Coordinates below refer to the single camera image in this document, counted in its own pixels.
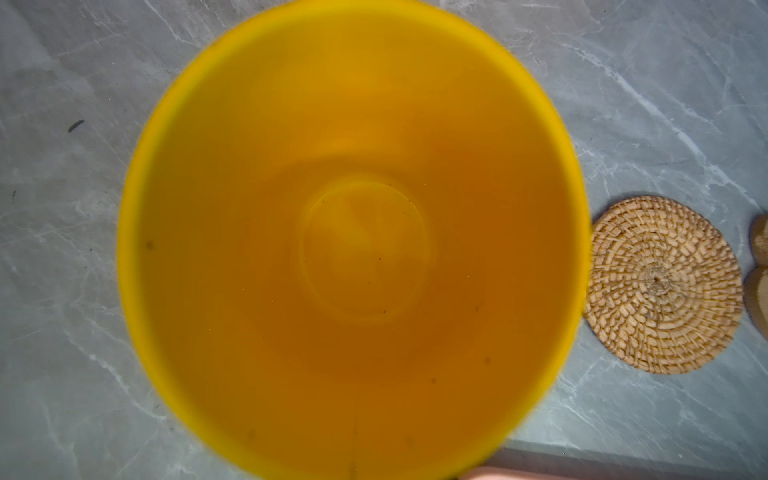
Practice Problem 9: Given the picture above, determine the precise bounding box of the yellow mug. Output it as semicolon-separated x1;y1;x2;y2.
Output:
117;1;591;479

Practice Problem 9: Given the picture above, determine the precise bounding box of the rattan woven round coaster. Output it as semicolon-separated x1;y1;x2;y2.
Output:
584;196;743;375

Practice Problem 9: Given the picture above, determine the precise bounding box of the cork paw print coaster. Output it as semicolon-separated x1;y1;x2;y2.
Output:
744;214;767;338

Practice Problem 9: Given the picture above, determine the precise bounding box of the pink tray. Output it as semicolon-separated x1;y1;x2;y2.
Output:
458;467;573;480

